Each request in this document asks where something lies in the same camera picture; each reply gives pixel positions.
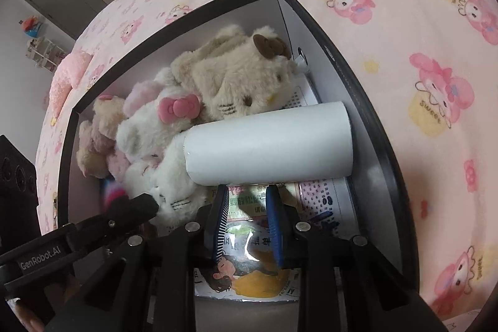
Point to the black cardboard box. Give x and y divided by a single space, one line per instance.
383 161

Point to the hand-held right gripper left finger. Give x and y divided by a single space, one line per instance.
221 225

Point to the pink plush toy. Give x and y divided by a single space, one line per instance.
142 94

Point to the pink fluffy pillow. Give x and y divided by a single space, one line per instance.
68 75

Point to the white cat plush pink bow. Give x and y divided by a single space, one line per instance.
155 137

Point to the small white shelf rack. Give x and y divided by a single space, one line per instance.
44 54

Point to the red blue toy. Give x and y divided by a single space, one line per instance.
33 26

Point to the cartoon picture card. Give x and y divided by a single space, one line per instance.
249 277

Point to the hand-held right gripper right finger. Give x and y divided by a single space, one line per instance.
274 225

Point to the pink printed blanket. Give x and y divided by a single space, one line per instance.
389 24

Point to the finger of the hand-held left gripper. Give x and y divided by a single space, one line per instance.
128 211

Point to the white cylindrical bottle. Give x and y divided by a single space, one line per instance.
268 145

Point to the person's left hand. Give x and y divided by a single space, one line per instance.
27 320

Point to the small beige bear plush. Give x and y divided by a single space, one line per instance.
105 114

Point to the pink blue fluffy pompom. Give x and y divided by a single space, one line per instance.
114 194

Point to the beige cat plush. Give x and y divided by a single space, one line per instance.
233 79

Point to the white printed sheet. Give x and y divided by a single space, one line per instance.
301 96

